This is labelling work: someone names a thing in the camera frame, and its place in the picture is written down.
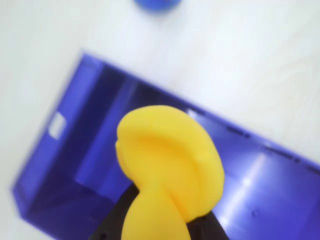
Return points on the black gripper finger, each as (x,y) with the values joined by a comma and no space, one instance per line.
(112,220)
(205,227)

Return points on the yellow rubber duck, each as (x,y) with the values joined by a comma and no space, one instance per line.
(165,170)

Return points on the blue plastic box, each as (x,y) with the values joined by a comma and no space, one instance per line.
(250,187)

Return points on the blue rubber duck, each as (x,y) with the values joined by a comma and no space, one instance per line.
(156,5)

